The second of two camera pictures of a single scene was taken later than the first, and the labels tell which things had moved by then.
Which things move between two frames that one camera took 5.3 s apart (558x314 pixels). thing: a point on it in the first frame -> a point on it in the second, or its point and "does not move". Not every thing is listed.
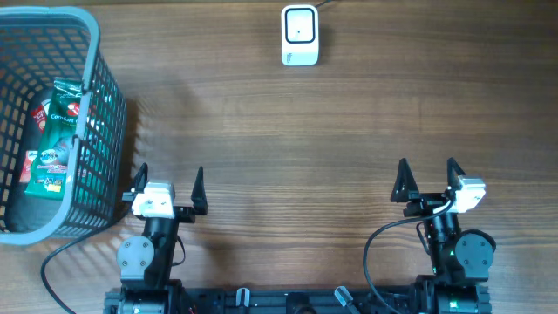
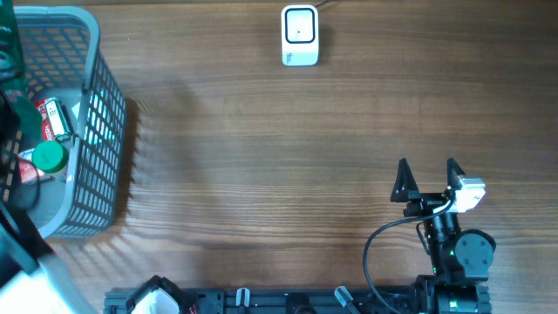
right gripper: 425,201 does not move
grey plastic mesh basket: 40,46 does not move
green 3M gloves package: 62,122 -> 13,75
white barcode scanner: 300,35 does not move
